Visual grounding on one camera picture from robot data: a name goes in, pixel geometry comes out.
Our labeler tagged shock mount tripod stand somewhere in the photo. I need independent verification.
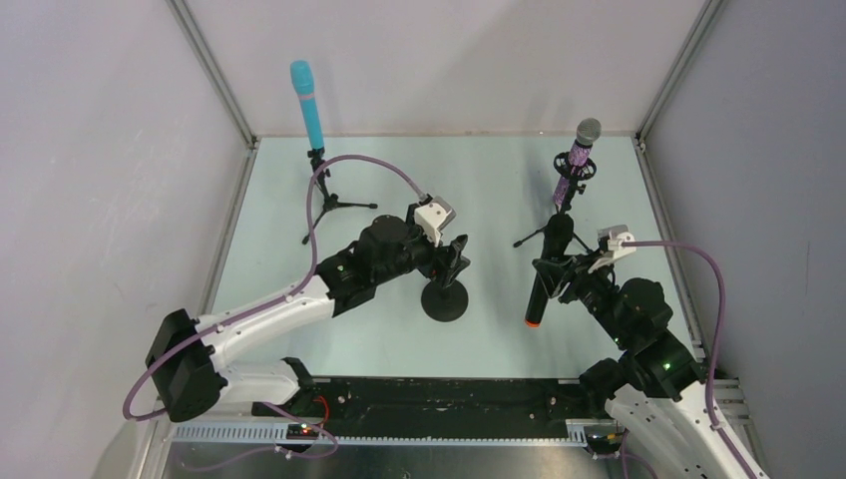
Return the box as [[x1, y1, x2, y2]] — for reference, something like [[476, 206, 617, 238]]
[[512, 150, 599, 255]]

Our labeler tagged round base mic stand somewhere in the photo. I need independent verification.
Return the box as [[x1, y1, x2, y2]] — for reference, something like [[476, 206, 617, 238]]
[[421, 280, 469, 323]]

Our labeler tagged black microphone orange end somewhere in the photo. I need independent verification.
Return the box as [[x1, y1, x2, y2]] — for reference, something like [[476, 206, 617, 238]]
[[524, 212, 574, 327]]

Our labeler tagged purple glitter microphone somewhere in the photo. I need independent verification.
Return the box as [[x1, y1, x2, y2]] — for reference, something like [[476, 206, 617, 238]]
[[553, 118, 602, 211]]

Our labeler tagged black tripod mic stand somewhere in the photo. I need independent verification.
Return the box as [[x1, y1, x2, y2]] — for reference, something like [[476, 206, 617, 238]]
[[307, 148, 378, 228]]

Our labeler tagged blue toy microphone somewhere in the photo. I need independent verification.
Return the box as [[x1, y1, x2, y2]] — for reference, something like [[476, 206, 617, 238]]
[[289, 60, 324, 150]]

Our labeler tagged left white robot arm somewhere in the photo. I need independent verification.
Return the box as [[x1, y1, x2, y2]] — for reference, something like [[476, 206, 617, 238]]
[[145, 215, 470, 423]]

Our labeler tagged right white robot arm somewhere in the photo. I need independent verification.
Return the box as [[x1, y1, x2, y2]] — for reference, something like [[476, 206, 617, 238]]
[[533, 255, 767, 478]]

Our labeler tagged right circuit board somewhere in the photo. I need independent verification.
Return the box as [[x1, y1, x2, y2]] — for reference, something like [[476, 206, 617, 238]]
[[586, 432, 623, 456]]

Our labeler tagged circuit board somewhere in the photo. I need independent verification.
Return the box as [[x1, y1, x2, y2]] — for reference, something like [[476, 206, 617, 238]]
[[586, 432, 623, 456], [284, 423, 321, 441]]

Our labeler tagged left circuit board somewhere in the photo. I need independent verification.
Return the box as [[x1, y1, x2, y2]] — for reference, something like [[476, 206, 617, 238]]
[[284, 423, 321, 441]]

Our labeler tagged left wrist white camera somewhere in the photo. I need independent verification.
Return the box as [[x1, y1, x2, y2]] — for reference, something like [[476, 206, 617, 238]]
[[412, 197, 456, 246]]

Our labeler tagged wrist white camera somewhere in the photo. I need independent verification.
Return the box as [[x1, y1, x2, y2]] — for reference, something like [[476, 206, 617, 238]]
[[412, 197, 456, 246], [588, 225, 637, 273]]

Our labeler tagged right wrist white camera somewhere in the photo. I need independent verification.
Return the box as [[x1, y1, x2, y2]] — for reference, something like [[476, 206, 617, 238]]
[[588, 225, 637, 273]]

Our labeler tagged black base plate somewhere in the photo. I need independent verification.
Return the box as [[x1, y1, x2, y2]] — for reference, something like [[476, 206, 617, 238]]
[[283, 377, 608, 440]]

